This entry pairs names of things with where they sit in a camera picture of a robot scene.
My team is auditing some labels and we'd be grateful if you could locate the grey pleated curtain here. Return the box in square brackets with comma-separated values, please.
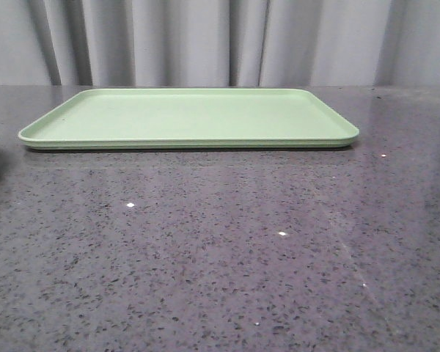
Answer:
[0, 1, 440, 87]

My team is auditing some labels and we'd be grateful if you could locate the light green plastic tray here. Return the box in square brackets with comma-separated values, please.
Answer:
[18, 88, 359, 150]

